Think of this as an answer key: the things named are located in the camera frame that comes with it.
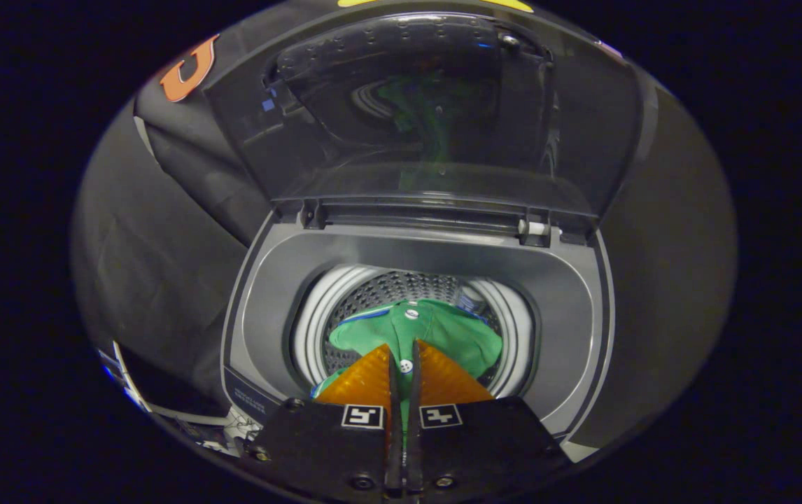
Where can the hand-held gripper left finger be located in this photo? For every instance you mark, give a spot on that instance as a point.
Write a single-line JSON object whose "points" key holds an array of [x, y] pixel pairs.
{"points": [[317, 441]]}

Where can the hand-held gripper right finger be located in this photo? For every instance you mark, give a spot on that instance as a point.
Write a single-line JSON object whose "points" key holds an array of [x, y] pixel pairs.
{"points": [[485, 441]]}

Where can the green polo shirt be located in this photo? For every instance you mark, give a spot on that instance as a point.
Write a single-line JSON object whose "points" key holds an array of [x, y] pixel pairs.
{"points": [[443, 329]]}

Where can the dark washing machine lid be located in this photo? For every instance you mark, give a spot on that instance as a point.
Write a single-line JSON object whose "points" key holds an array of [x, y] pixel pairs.
{"points": [[583, 126]]}

